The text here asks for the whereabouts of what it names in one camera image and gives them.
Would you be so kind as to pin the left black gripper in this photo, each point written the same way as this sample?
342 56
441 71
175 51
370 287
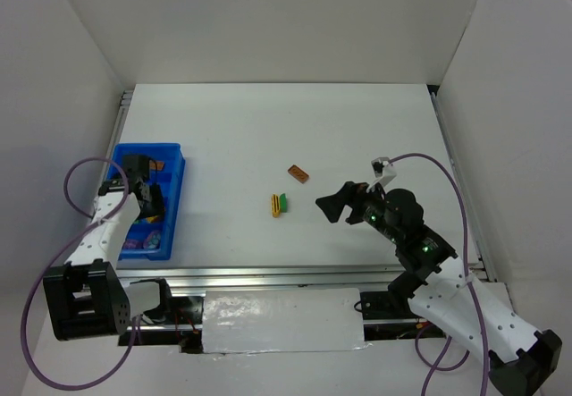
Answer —
149 197

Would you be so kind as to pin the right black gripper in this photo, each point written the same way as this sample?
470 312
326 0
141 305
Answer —
356 204

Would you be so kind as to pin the brown lego plate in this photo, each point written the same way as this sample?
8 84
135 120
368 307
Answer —
298 174
159 165

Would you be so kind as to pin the green lego plate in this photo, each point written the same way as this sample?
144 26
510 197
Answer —
283 203

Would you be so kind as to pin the yellow striped lego brick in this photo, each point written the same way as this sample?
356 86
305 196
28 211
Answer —
275 206

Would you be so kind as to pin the purple oval lego with print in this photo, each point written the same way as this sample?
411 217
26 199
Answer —
152 241

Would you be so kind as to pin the purple printed lego brick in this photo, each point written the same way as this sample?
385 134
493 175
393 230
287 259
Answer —
131 244

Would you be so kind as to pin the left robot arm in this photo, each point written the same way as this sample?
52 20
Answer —
84 295

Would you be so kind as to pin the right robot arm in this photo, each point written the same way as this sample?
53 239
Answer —
436 287

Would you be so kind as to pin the blue compartment bin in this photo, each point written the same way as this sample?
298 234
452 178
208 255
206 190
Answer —
170 181

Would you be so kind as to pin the white foil panel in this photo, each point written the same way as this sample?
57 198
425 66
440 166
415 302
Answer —
300 320

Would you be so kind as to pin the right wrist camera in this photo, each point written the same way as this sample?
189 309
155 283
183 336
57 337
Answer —
384 173

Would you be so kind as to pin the aluminium frame rail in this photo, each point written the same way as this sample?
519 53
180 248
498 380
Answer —
199 280

